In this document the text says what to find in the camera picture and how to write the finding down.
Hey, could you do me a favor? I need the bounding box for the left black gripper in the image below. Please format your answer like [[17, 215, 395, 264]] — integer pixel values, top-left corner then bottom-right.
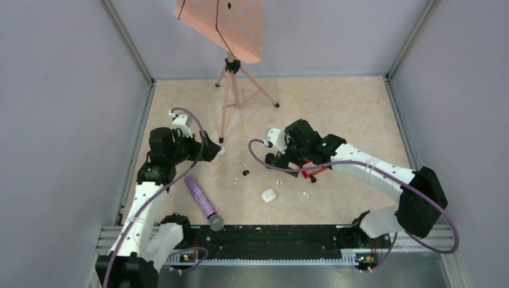
[[168, 127, 221, 165]]

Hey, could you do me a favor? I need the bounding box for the white earbud charging case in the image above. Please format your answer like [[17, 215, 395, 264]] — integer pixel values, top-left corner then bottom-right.
[[261, 189, 277, 203]]

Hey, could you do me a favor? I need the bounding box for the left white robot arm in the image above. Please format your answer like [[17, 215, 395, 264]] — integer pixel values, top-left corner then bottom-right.
[[95, 127, 224, 287]]

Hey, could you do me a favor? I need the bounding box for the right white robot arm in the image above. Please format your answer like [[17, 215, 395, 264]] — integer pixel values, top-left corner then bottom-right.
[[264, 119, 448, 247]]

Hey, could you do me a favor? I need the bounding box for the red plastic block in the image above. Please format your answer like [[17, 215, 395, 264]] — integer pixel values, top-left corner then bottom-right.
[[300, 160, 328, 179]]

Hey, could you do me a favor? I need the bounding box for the purple glitter microphone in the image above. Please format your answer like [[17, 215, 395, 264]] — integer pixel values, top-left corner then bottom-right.
[[185, 176, 224, 232]]

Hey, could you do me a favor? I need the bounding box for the pink music stand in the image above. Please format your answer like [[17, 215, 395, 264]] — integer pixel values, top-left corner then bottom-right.
[[173, 0, 280, 143]]

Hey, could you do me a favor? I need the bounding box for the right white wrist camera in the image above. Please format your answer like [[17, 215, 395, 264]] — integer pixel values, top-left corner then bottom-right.
[[264, 128, 288, 154]]

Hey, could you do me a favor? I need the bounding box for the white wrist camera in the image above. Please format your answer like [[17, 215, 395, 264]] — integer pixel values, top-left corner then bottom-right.
[[169, 111, 193, 138], [264, 128, 288, 154]]

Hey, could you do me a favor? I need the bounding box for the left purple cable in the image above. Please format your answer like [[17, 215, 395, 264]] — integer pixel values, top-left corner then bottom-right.
[[102, 107, 209, 288]]

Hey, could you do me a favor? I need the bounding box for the purple cable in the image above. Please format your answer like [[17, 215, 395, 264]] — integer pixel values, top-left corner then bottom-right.
[[248, 139, 460, 255], [102, 107, 209, 288]]

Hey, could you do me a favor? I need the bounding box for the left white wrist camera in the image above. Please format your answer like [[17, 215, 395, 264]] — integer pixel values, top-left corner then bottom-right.
[[169, 111, 193, 138]]

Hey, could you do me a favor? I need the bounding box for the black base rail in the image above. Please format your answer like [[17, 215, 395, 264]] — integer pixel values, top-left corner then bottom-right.
[[177, 225, 391, 260]]

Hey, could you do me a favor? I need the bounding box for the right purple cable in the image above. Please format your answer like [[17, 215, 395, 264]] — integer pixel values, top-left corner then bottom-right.
[[248, 139, 460, 255]]

